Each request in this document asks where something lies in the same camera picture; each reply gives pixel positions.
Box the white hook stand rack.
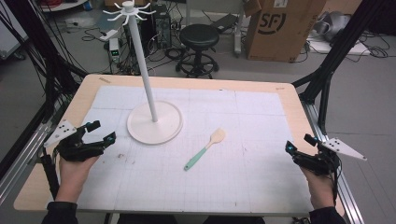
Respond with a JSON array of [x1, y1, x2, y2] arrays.
[[102, 0, 184, 147]]

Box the black flat device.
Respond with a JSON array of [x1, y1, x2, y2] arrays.
[[210, 13, 240, 34]]

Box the black round stool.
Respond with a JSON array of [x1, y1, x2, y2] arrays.
[[175, 23, 220, 79]]

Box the large cardboard box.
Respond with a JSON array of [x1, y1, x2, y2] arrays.
[[244, 0, 328, 63]]

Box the white power strip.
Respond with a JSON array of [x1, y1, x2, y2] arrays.
[[99, 29, 120, 42]]

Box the person's right hand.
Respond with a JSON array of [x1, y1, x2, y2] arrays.
[[300, 165, 336, 204]]

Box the silver grey machine part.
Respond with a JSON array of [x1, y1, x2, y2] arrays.
[[313, 10, 353, 42]]

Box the white grid mat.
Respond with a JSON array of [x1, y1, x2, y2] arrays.
[[76, 85, 315, 215]]

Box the person's left hand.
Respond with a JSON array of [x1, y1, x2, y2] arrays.
[[55, 155, 101, 197]]

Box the white stand leg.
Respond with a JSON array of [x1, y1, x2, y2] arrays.
[[233, 0, 248, 58]]

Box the black floor cables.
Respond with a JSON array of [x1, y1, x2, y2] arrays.
[[81, 26, 191, 76]]

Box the wooden spatula with green handle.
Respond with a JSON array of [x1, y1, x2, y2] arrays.
[[183, 127, 227, 172]]

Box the aluminium rail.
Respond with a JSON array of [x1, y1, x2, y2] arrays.
[[0, 102, 66, 207], [299, 99, 366, 224]]

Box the small box with green light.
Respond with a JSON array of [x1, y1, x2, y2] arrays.
[[108, 37, 121, 63]]

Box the black frame post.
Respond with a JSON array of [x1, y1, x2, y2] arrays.
[[291, 0, 386, 135], [4, 0, 88, 124]]

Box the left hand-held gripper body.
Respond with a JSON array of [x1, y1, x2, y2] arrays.
[[43, 119, 106, 162]]

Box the black computer tower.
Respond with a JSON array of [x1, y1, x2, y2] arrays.
[[153, 3, 173, 49]]

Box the white flat board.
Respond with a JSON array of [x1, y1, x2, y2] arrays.
[[307, 33, 372, 57]]

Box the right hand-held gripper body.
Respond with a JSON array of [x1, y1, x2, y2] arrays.
[[292, 137, 368, 177]]

